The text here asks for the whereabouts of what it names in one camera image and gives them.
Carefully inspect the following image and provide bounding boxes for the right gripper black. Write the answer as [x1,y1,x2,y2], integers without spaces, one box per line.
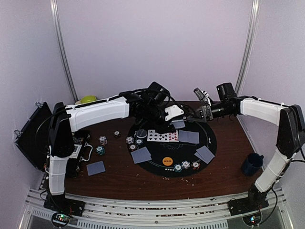
[187,101,233,122]

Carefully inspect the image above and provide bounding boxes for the blue backed card deck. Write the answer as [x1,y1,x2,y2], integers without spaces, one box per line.
[171,120,185,130]

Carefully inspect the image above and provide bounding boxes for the face down board card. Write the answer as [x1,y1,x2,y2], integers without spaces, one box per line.
[178,130,189,143]
[188,131,200,144]

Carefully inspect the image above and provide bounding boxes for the clear dealer button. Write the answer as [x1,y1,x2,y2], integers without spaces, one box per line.
[136,129,147,139]

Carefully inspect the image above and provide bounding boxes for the face up clubs card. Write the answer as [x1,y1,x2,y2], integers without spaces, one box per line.
[147,129,159,142]

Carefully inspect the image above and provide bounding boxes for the face up hearts card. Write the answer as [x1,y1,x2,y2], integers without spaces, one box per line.
[168,131,178,142]

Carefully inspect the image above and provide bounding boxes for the face up spades card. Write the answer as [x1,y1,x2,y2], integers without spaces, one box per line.
[154,132,170,142]

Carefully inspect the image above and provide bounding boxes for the face down cards mat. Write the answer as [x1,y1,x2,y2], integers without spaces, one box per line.
[131,147,152,164]
[194,146,215,164]

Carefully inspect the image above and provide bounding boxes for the black orange 100 chip stack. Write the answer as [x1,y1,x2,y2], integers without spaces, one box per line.
[113,131,121,138]

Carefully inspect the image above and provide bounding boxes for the blue white chip bottom mat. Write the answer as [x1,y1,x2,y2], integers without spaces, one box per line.
[181,160,191,169]

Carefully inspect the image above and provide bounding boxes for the orange chip bottom mat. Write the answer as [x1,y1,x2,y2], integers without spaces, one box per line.
[192,161,200,170]

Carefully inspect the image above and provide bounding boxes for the orange big blind button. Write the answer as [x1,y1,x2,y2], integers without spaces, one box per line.
[162,156,173,167]

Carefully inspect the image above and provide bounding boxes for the green chip bottom mat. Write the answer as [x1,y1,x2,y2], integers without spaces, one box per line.
[173,164,183,172]

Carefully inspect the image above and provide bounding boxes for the blue white 10 chip stack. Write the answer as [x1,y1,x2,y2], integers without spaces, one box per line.
[98,135,108,146]

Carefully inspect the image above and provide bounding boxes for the green blue 50 chip stack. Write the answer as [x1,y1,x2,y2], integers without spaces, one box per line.
[96,146,105,156]

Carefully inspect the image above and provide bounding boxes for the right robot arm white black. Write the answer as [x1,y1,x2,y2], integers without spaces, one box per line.
[183,115,277,198]

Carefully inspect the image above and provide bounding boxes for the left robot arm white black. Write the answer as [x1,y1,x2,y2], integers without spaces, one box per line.
[46,82,186,212]

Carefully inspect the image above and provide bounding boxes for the round black poker mat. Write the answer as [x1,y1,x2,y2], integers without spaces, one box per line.
[127,121,217,177]

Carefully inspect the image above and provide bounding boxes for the green plastic bowl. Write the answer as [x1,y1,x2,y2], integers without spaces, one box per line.
[80,95,97,104]

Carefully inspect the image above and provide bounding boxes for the dark blue mug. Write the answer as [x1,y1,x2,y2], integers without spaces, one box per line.
[241,153,264,177]

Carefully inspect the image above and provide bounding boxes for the boxed card deck white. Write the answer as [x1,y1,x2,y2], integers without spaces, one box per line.
[69,144,82,159]

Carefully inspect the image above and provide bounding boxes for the black poker set case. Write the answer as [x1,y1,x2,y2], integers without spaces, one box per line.
[14,102,91,178]

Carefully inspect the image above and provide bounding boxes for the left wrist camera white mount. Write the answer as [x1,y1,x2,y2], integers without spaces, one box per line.
[164,105,184,121]

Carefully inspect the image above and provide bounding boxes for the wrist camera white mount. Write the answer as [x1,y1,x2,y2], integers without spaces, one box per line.
[164,105,184,121]
[193,88,213,105]

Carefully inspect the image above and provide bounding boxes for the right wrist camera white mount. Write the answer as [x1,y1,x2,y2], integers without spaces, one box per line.
[193,88,213,105]

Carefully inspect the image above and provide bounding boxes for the aluminium front rail frame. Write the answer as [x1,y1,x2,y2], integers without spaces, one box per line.
[17,188,294,229]

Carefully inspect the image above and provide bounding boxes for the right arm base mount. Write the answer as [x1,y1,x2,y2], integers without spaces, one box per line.
[227,187,269,216]

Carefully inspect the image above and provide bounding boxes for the right aluminium frame post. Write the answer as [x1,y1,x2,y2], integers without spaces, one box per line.
[235,0,261,95]

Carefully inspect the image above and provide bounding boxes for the aluminium frame post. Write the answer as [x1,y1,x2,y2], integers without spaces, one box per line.
[235,0,261,95]
[50,0,78,102]

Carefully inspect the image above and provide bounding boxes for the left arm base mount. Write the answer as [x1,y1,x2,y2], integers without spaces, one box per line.
[43,190,85,217]

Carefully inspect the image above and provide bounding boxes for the left aluminium frame post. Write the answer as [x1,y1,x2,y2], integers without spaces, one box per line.
[50,0,78,102]

